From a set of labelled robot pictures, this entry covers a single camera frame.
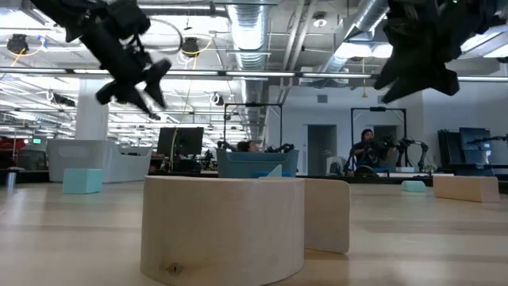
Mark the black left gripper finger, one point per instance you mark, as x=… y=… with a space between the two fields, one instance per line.
x=155 y=90
x=143 y=103

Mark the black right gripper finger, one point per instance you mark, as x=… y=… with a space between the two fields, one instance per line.
x=387 y=75
x=401 y=89

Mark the light cyan small block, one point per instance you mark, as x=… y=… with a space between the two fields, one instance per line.
x=414 y=186

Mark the light cyan cube block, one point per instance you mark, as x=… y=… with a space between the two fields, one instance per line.
x=82 y=181

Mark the wooden rectangular block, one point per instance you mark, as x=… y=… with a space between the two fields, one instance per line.
x=466 y=188

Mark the dark blue block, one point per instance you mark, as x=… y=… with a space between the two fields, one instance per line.
x=258 y=175

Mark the wooden triangle block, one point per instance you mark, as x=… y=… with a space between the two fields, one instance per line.
x=327 y=216

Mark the wooden arch block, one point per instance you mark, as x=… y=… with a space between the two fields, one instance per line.
x=222 y=230

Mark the black background robot arm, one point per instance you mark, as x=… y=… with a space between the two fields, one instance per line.
x=409 y=141
x=279 y=148
x=226 y=146

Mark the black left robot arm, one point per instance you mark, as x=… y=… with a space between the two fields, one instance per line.
x=59 y=12

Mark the white pillar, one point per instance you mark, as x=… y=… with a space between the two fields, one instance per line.
x=91 y=115

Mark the black computer monitor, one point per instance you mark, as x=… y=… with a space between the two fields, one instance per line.
x=180 y=141

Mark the person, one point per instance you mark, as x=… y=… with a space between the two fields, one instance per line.
x=246 y=146
x=366 y=149

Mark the dark background cabinet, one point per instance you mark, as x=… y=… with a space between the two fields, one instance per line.
x=448 y=147

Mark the grey translucent plastic bin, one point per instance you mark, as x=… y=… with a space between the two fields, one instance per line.
x=79 y=155

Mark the small potted plant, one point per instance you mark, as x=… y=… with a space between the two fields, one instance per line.
x=429 y=168

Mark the round ceiling fixture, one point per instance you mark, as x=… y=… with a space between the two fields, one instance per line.
x=320 y=22

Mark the dark background monitor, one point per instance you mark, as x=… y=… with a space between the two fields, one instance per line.
x=474 y=139

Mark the teal plastic bin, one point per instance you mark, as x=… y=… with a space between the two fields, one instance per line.
x=238 y=165

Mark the red background object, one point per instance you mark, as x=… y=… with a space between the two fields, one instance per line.
x=14 y=144

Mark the black background rig frame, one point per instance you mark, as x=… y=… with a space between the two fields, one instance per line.
x=254 y=105
x=377 y=109

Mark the silver ventilation duct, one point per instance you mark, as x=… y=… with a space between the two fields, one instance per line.
x=357 y=24
x=248 y=39

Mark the silver metal post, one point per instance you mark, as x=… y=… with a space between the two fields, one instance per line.
x=10 y=180

